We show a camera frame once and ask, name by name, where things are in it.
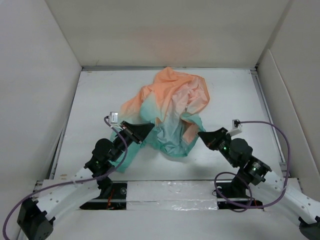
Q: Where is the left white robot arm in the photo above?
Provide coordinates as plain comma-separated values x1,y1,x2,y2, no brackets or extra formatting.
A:
17,121,155,240

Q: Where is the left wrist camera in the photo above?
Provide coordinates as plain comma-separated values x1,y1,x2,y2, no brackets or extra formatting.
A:
108,111,119,125

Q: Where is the metal rail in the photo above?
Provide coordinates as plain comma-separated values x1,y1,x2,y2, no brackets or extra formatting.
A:
82,197,262,203

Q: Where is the orange and teal jacket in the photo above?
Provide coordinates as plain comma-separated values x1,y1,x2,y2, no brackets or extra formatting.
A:
114,67,210,173

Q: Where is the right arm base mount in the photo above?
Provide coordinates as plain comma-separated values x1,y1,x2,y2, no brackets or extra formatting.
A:
212,179,250,213

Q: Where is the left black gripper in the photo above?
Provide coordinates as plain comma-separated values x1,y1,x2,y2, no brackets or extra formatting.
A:
110,121,154,162

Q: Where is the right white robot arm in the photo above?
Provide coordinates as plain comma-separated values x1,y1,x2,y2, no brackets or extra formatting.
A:
198,127,320,240

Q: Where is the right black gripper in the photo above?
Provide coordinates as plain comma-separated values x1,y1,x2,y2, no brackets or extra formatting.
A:
198,127,238,168

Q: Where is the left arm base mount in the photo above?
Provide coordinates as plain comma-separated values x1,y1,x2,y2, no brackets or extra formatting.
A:
79,181,128,211

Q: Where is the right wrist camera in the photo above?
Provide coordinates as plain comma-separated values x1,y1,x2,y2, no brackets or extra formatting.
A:
228,119,242,137

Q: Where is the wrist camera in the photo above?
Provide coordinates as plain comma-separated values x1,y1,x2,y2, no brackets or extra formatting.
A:
228,119,242,137
108,111,119,125

